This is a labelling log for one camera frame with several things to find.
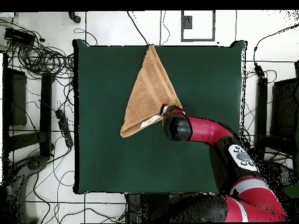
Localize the dark stand base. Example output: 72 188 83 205
4 155 50 223

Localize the dark green table cloth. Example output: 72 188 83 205
72 39 248 195

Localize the grey rectangular frame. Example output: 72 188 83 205
180 10 216 43

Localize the tan terry towel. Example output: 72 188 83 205
120 44 183 139

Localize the dark square block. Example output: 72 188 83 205
182 15 193 30

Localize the black hook-shaped object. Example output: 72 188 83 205
68 10 82 25

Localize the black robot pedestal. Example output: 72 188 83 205
126 192 185 223

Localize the black cable with connector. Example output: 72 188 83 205
253 22 299 79

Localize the black cable tangle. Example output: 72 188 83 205
0 17 75 81
239 69 281 164

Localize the black adapter box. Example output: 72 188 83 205
4 27 36 47

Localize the black frame stand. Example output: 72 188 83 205
253 59 299 162
1 52 56 159

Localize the green object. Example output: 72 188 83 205
283 184 299 198

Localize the black power strip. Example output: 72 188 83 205
55 108 74 149

